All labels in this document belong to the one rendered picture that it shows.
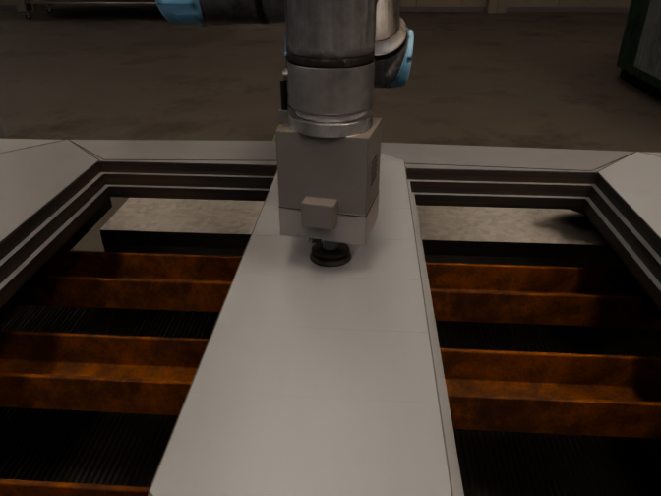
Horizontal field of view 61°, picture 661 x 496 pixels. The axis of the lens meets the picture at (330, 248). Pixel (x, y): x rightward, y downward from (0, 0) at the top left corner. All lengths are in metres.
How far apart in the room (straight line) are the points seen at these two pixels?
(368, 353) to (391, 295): 0.09
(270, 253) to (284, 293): 0.08
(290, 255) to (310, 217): 0.08
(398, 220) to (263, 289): 0.20
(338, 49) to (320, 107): 0.05
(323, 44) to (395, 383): 0.27
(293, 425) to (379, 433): 0.06
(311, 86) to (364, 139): 0.06
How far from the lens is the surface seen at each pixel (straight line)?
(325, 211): 0.50
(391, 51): 1.15
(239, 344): 0.46
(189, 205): 1.16
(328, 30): 0.46
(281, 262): 0.57
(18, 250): 0.71
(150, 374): 0.74
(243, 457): 0.38
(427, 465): 0.38
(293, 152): 0.50
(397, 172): 0.79
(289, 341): 0.46
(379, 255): 0.58
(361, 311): 0.49
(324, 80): 0.47
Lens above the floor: 1.15
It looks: 29 degrees down
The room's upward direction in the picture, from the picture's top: straight up
